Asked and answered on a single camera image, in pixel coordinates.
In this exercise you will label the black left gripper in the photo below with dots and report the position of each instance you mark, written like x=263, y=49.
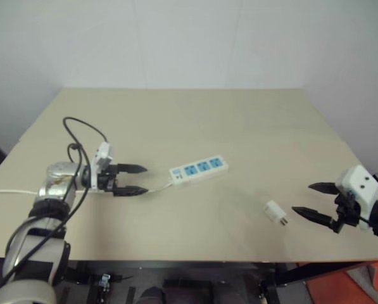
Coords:
x=107, y=180

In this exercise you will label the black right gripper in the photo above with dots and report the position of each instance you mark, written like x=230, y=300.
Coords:
x=345, y=212

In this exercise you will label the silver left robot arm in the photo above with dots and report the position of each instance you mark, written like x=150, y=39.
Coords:
x=54, y=177

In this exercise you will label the white plug adapter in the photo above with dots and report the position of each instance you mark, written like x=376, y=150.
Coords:
x=274, y=212

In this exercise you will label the white power strip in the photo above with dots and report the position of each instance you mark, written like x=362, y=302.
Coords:
x=199, y=169

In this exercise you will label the orange floor mat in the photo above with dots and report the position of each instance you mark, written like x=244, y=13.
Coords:
x=353, y=282

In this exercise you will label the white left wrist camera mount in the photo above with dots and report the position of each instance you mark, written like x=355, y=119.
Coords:
x=101, y=158

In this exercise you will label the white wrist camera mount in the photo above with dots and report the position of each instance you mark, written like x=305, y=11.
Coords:
x=101, y=158
x=359, y=187

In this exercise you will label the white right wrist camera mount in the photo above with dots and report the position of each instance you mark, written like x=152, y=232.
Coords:
x=359, y=187

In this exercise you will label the black table frame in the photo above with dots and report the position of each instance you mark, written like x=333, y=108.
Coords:
x=182, y=269

